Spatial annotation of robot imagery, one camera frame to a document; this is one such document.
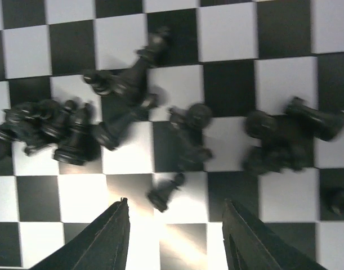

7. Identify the black knight piece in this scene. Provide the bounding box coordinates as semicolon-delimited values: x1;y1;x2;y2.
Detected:
322;187;344;216

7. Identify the black rook piece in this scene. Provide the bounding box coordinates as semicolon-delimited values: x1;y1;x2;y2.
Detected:
284;96;344;142

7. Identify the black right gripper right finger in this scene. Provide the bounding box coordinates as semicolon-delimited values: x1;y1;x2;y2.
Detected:
222;199;324;270

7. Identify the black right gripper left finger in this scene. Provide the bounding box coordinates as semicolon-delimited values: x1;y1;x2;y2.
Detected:
32;197;130;270

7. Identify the black bishop piece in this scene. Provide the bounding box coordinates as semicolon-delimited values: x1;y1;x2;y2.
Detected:
53;102;93;166

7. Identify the black and white chessboard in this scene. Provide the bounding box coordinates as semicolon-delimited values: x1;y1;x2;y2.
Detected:
0;1;344;269

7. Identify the black king piece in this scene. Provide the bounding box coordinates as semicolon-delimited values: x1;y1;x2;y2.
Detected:
97;26;171;105

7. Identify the black pawn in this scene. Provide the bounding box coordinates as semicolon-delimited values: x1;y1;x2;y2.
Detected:
146;172;185;213

